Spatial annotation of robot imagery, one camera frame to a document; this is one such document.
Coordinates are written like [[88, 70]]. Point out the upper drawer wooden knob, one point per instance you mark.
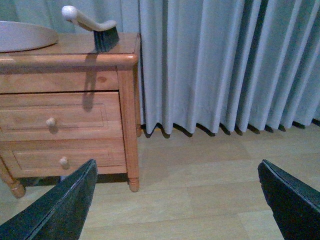
[[51, 122]]

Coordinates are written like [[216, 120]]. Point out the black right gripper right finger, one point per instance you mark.
[[295, 205]]

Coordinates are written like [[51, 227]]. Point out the beige plastic dustpan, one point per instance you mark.
[[20, 36]]

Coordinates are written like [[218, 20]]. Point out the drawer wooden knob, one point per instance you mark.
[[64, 161], [51, 122]]

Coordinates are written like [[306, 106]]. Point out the light blue curtain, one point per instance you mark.
[[235, 63]]

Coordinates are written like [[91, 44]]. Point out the beige hand brush black bristles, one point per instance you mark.
[[105, 34]]

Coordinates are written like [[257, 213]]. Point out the lower drawer wooden knob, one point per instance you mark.
[[64, 161]]

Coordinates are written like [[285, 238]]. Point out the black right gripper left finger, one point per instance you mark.
[[59, 214]]

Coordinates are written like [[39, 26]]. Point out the wooden nightstand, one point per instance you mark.
[[94, 98]]

